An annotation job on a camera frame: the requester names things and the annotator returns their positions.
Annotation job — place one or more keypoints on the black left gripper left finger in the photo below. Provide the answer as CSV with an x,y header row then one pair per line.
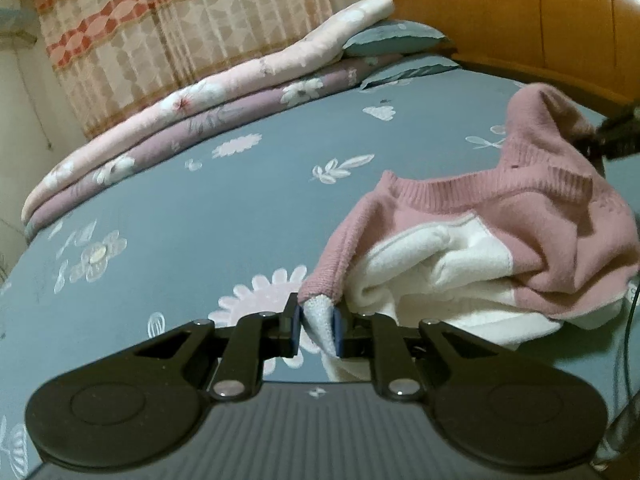
x,y
255,339

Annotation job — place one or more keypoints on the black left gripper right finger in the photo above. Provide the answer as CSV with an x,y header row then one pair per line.
x,y
379,341

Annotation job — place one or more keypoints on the pink and white knit sweater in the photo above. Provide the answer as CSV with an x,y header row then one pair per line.
x,y
509,254

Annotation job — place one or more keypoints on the blue floral bed sheet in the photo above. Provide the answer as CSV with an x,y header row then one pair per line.
x,y
108,321

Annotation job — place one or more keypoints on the wooden headboard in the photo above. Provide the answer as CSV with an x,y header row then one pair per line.
x,y
588,48

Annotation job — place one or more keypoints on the lower teal pillow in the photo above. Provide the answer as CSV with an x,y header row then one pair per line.
x,y
407,68

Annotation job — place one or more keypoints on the teal pillow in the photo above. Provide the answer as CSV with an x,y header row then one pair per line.
x,y
407,68
393,37

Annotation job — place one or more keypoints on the upper teal pillow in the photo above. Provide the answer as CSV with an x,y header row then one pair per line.
x,y
393,37

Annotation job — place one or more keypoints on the purple floral folded quilt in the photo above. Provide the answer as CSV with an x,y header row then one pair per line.
x,y
177,138

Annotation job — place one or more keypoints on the pink floral folded quilt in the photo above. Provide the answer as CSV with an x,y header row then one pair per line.
x,y
317,49

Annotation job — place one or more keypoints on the patterned beige red curtain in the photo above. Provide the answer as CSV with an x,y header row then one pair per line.
x,y
113,58

